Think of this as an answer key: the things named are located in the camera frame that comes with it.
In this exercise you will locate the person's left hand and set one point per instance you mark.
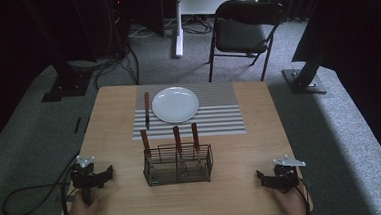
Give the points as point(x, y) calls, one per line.
point(83, 212)

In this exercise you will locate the black folding chair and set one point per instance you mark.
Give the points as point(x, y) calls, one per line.
point(241, 36)

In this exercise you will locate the white desk frame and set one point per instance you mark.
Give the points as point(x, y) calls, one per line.
point(178, 38)

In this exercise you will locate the striped grey placemat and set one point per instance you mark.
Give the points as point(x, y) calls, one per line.
point(219, 112)

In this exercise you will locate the person's right hand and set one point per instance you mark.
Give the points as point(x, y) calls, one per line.
point(293, 203)

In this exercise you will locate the black floor strip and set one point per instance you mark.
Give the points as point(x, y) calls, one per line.
point(77, 125)

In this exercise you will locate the black metal stand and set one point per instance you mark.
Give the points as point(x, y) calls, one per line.
point(305, 83)
point(67, 86)

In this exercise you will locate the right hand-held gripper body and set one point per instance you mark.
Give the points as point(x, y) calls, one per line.
point(285, 177)

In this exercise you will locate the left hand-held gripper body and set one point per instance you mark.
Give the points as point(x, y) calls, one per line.
point(84, 177)

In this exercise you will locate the white round plate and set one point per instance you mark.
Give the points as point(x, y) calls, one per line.
point(175, 105)

